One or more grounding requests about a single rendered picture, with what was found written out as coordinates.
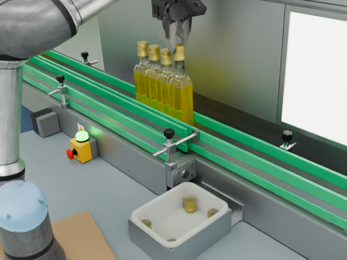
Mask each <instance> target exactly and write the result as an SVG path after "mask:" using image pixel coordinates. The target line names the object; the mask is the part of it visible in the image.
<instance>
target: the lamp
mask: <svg viewBox="0 0 347 260"><path fill-rule="evenodd" d="M88 140H89V136H88V133H87V132H86V131H80V132H77V133H76V141H77V142H79V143H83V142H86V141H88Z"/></svg>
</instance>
